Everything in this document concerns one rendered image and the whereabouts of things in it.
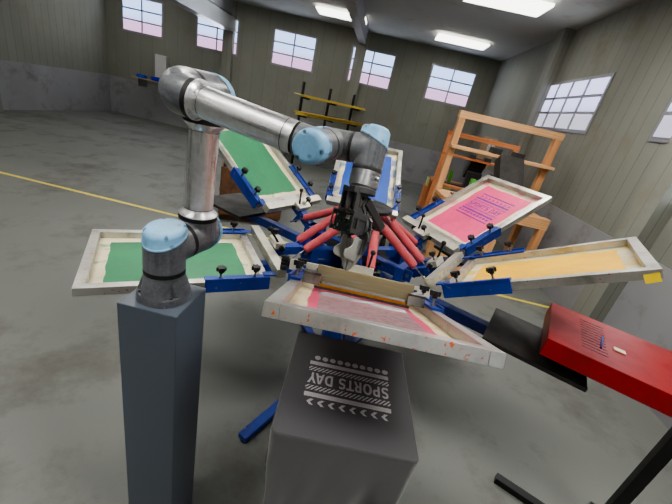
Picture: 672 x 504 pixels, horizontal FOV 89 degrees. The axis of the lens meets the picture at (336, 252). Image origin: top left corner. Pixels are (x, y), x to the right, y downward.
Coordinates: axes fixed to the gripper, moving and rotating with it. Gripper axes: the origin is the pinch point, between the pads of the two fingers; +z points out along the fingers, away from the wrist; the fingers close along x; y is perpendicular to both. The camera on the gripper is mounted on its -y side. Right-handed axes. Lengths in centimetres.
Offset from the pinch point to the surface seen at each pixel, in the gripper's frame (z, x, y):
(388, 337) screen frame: 13.1, 16.1, -0.6
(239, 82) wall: -370, -973, -478
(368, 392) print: 45, -4, -33
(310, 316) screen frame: 12.5, 2.0, 12.0
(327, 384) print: 45, -15, -23
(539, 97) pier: -327, -150, -623
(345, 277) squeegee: 10, -31, -39
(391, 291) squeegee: 12, -16, -52
